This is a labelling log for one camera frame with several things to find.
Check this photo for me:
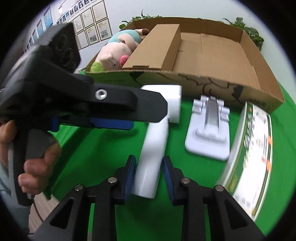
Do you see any grey jacket sleeve forearm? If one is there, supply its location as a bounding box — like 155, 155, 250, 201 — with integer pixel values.
1, 148, 31, 235

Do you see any black camera module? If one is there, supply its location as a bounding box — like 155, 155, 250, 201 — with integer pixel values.
35, 23, 81, 73

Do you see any left potted green plant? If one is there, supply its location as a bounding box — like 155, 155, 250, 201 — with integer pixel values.
119, 9, 162, 30

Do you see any person's left hand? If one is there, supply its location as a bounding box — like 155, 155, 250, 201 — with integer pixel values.
0, 120, 62, 195

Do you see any potted green plant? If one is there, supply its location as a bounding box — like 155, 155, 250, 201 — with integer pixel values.
119, 9, 162, 30
223, 17, 264, 51

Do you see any long brown cardboard box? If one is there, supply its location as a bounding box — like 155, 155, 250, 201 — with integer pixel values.
122, 24, 181, 71

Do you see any right potted green plant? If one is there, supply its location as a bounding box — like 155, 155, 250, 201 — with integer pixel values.
223, 17, 264, 51

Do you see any white handheld hair dryer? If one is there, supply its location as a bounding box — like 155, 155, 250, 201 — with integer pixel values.
132, 85, 182, 199

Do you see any pink pig plush toy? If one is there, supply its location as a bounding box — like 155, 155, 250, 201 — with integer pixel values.
90, 29, 149, 73

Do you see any large open cardboard tray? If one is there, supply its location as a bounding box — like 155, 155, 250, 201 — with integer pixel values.
85, 17, 285, 113

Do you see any green white medicine box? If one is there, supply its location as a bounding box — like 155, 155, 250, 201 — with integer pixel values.
217, 102, 273, 221

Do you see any white folding phone stand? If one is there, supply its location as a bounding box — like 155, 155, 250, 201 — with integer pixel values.
185, 95, 230, 161

